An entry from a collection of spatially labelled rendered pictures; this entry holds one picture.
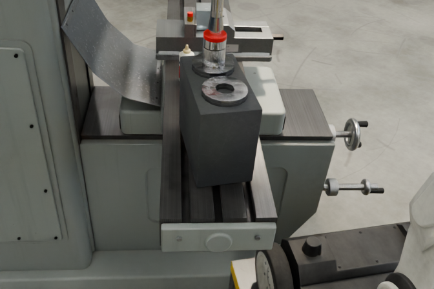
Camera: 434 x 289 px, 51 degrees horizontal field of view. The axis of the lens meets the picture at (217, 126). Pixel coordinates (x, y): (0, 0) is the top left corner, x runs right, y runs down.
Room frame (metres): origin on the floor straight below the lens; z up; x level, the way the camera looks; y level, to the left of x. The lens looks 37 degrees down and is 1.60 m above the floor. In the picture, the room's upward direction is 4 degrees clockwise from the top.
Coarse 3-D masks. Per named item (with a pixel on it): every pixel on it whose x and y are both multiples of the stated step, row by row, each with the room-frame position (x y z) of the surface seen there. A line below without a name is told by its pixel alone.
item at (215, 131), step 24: (192, 72) 0.81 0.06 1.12; (216, 72) 0.80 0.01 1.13; (240, 72) 0.83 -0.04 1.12; (192, 96) 0.73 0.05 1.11; (216, 96) 0.71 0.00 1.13; (240, 96) 0.72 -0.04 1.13; (192, 120) 0.73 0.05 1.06; (216, 120) 0.68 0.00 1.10; (240, 120) 0.69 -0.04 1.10; (192, 144) 0.72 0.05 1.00; (216, 144) 0.68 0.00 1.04; (240, 144) 0.69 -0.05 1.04; (192, 168) 0.71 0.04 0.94; (216, 168) 0.68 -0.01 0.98; (240, 168) 0.69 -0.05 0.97
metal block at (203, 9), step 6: (198, 6) 1.27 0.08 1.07; (204, 6) 1.27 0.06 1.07; (210, 6) 1.27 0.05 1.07; (198, 12) 1.24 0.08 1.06; (204, 12) 1.24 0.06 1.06; (210, 12) 1.24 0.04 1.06; (198, 18) 1.24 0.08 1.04; (204, 18) 1.24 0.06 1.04; (198, 24) 1.24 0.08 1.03; (204, 24) 1.24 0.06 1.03
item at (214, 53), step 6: (204, 42) 0.83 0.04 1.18; (210, 42) 0.82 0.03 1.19; (222, 42) 0.82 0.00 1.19; (204, 48) 0.82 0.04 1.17; (210, 48) 0.82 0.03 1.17; (216, 48) 0.81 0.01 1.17; (222, 48) 0.82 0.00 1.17; (204, 54) 0.82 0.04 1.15; (210, 54) 0.82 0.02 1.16; (216, 54) 0.82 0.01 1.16; (222, 54) 0.82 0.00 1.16; (204, 60) 0.82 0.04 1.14; (210, 60) 0.82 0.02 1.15; (216, 60) 0.82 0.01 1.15; (222, 60) 0.82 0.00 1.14; (210, 66) 0.81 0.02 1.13; (216, 66) 0.82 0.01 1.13
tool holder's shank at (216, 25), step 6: (216, 0) 0.83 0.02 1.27; (222, 0) 0.83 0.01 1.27; (216, 6) 0.83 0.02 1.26; (222, 6) 0.83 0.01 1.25; (216, 12) 0.83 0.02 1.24; (222, 12) 0.83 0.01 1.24; (210, 18) 0.83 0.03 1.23; (216, 18) 0.83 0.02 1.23; (222, 18) 0.83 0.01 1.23; (210, 24) 0.83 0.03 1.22; (216, 24) 0.82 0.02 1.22; (222, 24) 0.83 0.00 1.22; (210, 30) 0.83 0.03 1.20; (216, 30) 0.82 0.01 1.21
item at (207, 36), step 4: (204, 32) 0.84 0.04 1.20; (208, 32) 0.84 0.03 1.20; (224, 32) 0.84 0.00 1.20; (204, 36) 0.83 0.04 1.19; (208, 36) 0.82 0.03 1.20; (212, 36) 0.82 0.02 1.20; (216, 36) 0.82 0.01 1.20; (220, 36) 0.82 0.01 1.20; (224, 36) 0.83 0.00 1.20; (208, 40) 0.82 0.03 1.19; (212, 40) 0.81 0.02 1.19; (216, 40) 0.81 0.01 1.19; (220, 40) 0.82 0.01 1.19; (224, 40) 0.82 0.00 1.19
